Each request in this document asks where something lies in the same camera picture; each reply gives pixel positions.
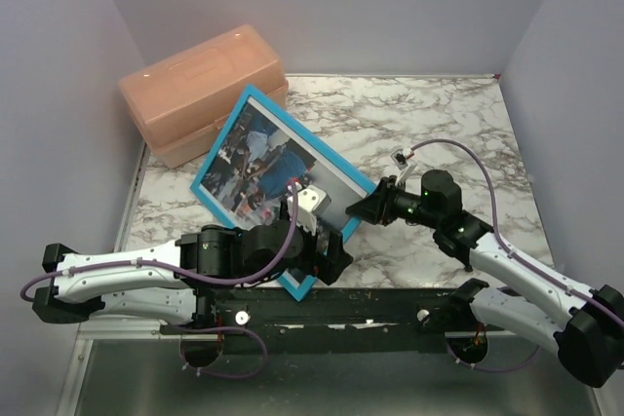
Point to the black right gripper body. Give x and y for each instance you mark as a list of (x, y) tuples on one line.
[(406, 206)]

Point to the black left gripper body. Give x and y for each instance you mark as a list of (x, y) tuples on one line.
[(306, 261)]

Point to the blue wooden picture frame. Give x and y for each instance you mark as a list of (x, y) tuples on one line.
[(214, 192)]

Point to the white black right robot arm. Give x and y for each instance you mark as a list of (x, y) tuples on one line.
[(581, 325)]

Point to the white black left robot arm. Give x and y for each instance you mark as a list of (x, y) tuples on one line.
[(176, 282)]

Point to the pink plastic storage box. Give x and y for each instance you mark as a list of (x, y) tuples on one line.
[(180, 104)]

